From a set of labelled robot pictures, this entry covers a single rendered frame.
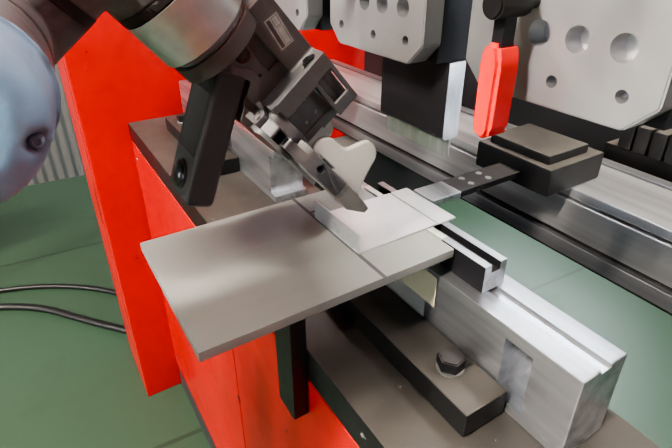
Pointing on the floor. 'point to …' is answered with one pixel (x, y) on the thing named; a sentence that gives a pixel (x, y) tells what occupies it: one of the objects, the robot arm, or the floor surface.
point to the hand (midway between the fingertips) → (335, 196)
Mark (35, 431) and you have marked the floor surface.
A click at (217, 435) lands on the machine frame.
